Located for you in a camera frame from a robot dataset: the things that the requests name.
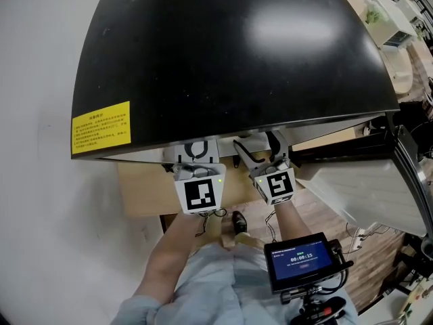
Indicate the white vase with plant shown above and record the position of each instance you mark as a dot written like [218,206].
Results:
[373,14]

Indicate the person's black shoe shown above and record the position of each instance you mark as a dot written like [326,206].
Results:
[239,222]

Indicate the person's left forearm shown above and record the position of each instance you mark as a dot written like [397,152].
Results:
[169,256]

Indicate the black mini fridge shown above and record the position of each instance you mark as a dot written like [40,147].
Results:
[220,53]

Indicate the small white toaster oven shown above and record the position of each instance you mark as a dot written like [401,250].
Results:
[411,9]

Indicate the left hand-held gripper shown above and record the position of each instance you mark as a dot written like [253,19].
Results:
[201,190]

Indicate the round wooden table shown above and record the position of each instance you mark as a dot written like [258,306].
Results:
[399,76]

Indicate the black chest monitor screen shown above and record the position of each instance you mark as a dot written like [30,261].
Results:
[301,261]

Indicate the person's light blue shirt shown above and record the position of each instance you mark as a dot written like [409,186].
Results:
[209,289]

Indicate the light wooden table white legs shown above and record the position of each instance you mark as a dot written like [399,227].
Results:
[145,191]

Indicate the person's beige trouser leg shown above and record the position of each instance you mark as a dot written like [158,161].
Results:
[247,240]

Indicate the person's right forearm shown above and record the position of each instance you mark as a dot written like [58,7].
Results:
[291,218]

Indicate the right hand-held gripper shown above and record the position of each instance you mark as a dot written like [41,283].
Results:
[277,185]

